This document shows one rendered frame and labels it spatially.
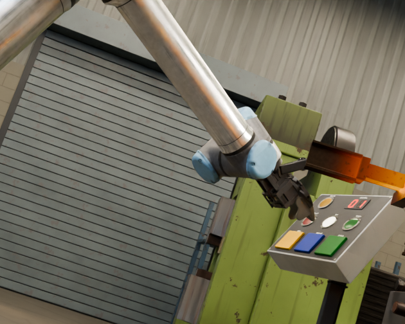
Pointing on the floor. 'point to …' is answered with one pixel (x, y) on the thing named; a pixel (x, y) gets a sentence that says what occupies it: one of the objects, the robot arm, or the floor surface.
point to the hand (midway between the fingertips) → (312, 215)
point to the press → (254, 263)
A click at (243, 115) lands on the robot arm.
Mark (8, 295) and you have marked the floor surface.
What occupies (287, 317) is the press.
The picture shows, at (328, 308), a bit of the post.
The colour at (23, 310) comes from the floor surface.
